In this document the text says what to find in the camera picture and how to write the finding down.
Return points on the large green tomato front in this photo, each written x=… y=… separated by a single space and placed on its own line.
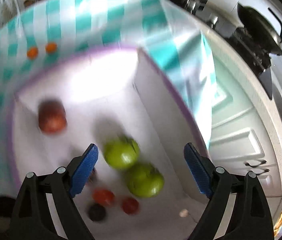
x=144 y=180

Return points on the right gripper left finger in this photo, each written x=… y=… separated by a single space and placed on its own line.
x=31 y=217

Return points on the dark brown dried fruit large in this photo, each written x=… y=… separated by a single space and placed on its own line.
x=97 y=212

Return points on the white kitchen cabinet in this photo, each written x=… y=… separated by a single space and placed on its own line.
x=246 y=124

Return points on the orange mandarin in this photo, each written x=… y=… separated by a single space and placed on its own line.
x=32 y=53
x=51 y=47

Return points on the black frying pan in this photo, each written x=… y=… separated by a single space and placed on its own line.
x=261 y=30

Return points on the teal checkered tablecloth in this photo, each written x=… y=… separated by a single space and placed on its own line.
x=171 y=37

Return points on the wrinkled dark red apple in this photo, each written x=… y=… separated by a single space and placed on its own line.
x=51 y=117

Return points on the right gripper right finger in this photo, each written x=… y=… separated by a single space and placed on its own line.
x=251 y=216

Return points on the small red tomato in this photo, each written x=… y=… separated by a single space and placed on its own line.
x=130 y=206

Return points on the large red tomato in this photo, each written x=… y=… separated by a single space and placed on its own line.
x=103 y=197

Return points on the small dark dried fruit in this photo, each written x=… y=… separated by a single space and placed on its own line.
x=92 y=177

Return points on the purple-edged cardboard box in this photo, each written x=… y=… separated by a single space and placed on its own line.
x=108 y=93

